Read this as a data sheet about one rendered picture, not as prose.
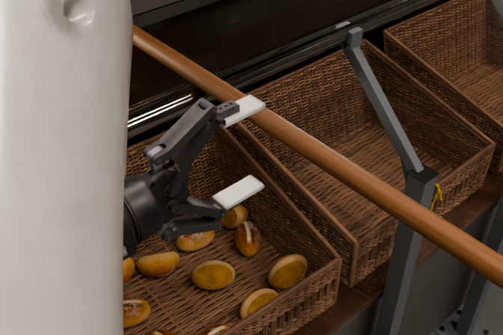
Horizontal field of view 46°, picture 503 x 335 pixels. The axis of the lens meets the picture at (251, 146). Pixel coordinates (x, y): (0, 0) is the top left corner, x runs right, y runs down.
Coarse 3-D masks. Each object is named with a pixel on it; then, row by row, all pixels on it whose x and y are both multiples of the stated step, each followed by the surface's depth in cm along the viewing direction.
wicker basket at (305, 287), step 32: (128, 160) 137; (224, 160) 151; (192, 192) 150; (256, 224) 150; (288, 224) 137; (224, 256) 145; (256, 256) 145; (320, 256) 131; (128, 288) 137; (160, 288) 137; (192, 288) 137; (224, 288) 138; (256, 288) 137; (288, 288) 138; (320, 288) 126; (160, 320) 130; (192, 320) 131; (224, 320) 130; (256, 320) 115; (288, 320) 125
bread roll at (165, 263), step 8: (144, 256) 137; (152, 256) 137; (160, 256) 136; (168, 256) 137; (176, 256) 138; (144, 264) 136; (152, 264) 136; (160, 264) 136; (168, 264) 137; (176, 264) 138; (144, 272) 137; (152, 272) 136; (160, 272) 137; (168, 272) 138
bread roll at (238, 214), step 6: (240, 204) 149; (234, 210) 147; (240, 210) 147; (246, 210) 149; (228, 216) 148; (234, 216) 147; (240, 216) 146; (246, 216) 148; (222, 222) 151; (228, 222) 149; (234, 222) 147; (240, 222) 147
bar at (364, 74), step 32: (416, 0) 123; (352, 32) 112; (256, 64) 102; (288, 64) 105; (352, 64) 116; (192, 96) 94; (384, 96) 114; (128, 128) 88; (416, 160) 114; (416, 192) 114; (416, 256) 127; (384, 288) 135; (480, 288) 180; (384, 320) 140; (448, 320) 199
